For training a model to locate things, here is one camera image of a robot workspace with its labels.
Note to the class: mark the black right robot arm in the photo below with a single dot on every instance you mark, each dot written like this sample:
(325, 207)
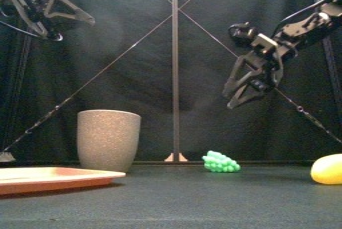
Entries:
(312, 26)

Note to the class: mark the green toy grapes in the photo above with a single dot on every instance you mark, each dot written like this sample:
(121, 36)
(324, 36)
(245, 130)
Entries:
(219, 163)

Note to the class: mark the thin diagonal brace rod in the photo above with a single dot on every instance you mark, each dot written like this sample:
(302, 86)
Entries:
(308, 114)
(102, 73)

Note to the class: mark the yellow toy fruit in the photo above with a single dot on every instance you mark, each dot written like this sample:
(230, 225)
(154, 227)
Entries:
(329, 169)

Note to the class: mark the grey speckled cup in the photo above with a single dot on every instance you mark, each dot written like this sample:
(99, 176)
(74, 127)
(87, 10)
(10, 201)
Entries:
(109, 139)

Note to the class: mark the pink flat tray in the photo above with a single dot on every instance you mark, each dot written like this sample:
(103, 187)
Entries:
(54, 177)

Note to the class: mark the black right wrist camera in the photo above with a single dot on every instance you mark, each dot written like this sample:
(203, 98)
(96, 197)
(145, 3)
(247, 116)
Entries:
(242, 33)

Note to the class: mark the vertical metal frame post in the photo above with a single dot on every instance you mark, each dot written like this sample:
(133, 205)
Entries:
(175, 83)

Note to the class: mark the horizontal bottom frame rail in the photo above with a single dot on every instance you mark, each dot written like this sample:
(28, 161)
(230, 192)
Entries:
(276, 163)

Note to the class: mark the post foot bracket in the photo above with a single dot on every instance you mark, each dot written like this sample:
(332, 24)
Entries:
(177, 158)

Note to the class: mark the corner foot bracket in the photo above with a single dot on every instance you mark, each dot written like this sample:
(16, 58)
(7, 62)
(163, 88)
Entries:
(6, 157)

